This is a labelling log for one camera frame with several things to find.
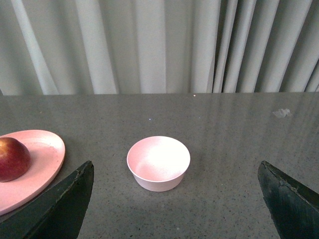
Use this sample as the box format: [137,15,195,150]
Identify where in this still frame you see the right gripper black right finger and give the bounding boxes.
[258,161,319,239]

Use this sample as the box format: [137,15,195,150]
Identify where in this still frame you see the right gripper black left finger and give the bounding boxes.
[0,161,94,239]

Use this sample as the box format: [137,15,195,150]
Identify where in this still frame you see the red apple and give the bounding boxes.
[0,137,31,182]

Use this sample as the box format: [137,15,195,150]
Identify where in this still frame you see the pink bowl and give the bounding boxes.
[127,136,190,192]

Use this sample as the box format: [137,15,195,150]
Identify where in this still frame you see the pink plate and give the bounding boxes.
[0,129,65,215]

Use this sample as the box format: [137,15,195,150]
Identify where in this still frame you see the white curtain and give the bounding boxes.
[0,0,319,95]

